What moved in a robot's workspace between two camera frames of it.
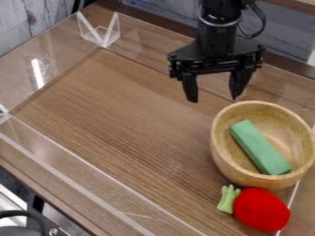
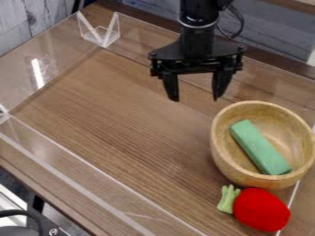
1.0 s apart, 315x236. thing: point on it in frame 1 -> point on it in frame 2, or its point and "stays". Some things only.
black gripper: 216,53 -> 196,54
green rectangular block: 259,147 stays
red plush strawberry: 258,207 stays
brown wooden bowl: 287,129 stays
